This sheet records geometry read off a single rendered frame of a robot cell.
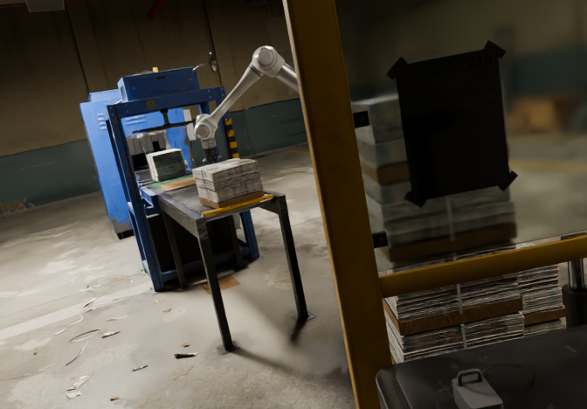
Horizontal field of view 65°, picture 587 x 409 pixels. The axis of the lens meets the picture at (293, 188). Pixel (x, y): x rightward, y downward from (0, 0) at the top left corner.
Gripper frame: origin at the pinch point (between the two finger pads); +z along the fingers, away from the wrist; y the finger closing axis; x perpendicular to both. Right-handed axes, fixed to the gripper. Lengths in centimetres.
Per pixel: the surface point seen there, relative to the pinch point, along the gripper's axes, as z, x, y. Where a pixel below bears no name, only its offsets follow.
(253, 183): 1.8, -39.2, 10.6
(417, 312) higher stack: 23, -188, 1
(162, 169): 4, 165, -7
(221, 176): -6.4, -39.7, -7.5
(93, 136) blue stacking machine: -35, 325, -53
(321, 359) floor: 92, -90, 10
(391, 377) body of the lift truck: 11, -221, -32
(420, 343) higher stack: 34, -187, 1
